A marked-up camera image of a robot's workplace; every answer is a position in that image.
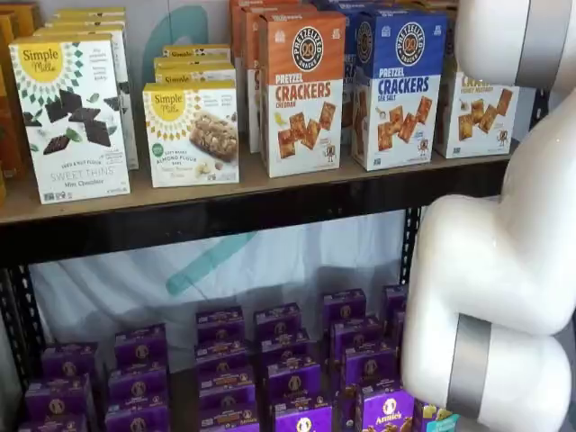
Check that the orange cheddar pretzel crackers box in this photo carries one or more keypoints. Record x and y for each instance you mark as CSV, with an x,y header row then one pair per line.
x,y
252,45
301,90
235,27

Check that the purple Annie's box red label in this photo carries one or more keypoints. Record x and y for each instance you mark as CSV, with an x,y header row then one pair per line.
x,y
355,333
344,306
382,414
366,364

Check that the upper wooden shelf board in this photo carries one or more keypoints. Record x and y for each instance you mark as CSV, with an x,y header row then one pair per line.
x,y
202,193

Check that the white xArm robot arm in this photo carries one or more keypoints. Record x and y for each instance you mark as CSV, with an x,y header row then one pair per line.
x,y
472,270

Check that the purple Annie's box teal label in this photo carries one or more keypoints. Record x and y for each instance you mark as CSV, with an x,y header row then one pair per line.
x,y
397,324
429,418
395,297

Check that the Simple Mills almond bars box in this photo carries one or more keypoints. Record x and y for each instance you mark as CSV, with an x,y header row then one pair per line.
x,y
193,67
189,135
198,50

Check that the purple Annie's box orange label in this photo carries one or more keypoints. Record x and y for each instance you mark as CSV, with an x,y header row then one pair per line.
x,y
220,321
220,353
225,400
283,348
276,319
292,380
222,378
301,418
225,425

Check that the orange snack box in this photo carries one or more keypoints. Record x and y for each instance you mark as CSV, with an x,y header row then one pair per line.
x,y
6,90
24,18

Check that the black metal shelf frame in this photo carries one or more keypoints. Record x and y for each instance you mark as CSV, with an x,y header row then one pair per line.
x,y
180,229

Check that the blue sea salt crackers box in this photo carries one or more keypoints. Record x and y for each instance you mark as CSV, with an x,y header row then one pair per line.
x,y
360,4
396,90
348,67

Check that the honey mustard pretzel crackers box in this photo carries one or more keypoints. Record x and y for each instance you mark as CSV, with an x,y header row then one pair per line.
x,y
477,117

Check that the Simple Mills Sweet Thins box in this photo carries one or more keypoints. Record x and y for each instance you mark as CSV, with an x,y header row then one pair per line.
x,y
90,12
128,112
85,22
67,112

